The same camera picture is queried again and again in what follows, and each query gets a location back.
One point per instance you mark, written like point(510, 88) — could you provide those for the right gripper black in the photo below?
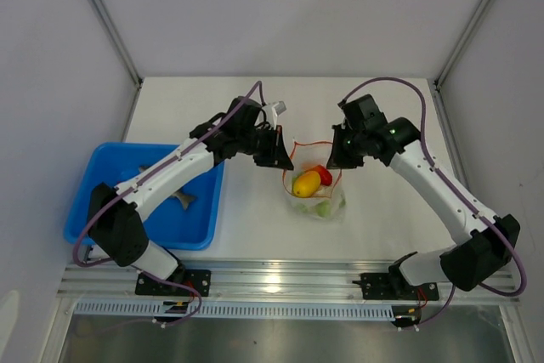
point(338, 159)

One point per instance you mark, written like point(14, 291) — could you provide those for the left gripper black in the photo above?
point(269, 159)

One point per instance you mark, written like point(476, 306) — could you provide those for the yellow toy mango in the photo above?
point(306, 184)

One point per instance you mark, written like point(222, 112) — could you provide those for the clear zip top bag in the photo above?
point(305, 156)

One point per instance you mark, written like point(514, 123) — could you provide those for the red orange toy mango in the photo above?
point(326, 178)

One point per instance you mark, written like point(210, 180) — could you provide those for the white green toy cabbage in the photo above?
point(320, 207)

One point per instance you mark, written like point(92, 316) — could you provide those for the grey toy fish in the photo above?
point(183, 197)

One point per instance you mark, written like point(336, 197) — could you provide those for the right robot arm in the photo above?
point(481, 238)

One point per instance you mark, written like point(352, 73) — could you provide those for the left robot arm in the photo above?
point(116, 215)

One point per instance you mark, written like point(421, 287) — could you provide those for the blue plastic tray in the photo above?
point(170, 225)

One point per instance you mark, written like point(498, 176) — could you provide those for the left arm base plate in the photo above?
point(198, 279)

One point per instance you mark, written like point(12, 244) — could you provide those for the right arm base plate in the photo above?
point(393, 287)

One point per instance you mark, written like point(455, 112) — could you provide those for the slotted cable duct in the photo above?
point(222, 309)

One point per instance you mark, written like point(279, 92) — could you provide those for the right frame post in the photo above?
point(469, 30)

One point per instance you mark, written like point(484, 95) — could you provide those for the frame post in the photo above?
point(469, 30)
point(110, 29)

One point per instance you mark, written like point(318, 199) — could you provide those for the aluminium mounting rail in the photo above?
point(275, 281)

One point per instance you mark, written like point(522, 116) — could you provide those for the left frame post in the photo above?
point(110, 29)

